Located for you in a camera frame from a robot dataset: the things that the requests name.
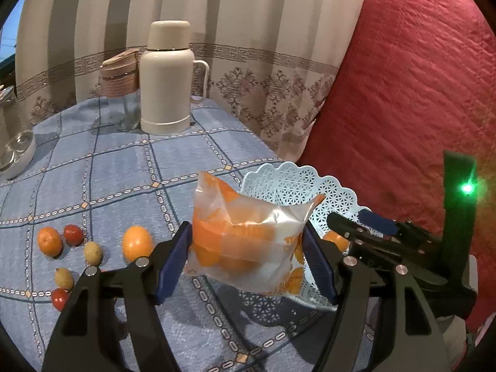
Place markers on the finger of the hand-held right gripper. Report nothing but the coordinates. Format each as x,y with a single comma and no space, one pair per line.
378,221
348,226

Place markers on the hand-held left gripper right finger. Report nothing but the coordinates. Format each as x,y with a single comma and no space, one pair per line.
317,257

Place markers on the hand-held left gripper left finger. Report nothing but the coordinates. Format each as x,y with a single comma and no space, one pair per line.
172,263

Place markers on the small orange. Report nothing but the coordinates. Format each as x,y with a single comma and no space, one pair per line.
49,241
336,241

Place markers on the large orange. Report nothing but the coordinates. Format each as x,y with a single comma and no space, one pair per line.
136,243

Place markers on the clear plastic bag of oranges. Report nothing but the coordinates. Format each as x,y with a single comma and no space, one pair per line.
240,248

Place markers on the light blue lattice basket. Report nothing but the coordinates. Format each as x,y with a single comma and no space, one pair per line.
286,186

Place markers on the small red fruit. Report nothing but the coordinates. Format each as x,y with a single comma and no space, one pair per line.
73,235
59,298

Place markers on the small yellow fruit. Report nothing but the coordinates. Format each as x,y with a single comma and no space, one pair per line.
64,278
93,252

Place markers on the blue checked tablecloth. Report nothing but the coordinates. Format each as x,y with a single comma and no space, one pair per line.
116,170

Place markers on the red quilted blanket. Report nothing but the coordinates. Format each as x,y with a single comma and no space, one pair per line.
407,85

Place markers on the cream thermos jug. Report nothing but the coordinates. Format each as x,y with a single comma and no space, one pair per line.
166,85

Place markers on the white round bowl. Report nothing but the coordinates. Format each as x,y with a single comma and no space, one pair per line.
19,159

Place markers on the glass jar with pink lid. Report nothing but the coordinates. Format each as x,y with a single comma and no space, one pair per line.
120,81

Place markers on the beige striped curtain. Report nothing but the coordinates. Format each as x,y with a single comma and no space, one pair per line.
271,27

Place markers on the clear glass container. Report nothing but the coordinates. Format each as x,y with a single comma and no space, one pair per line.
7,116

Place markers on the window pane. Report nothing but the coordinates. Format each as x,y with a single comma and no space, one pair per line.
9,35

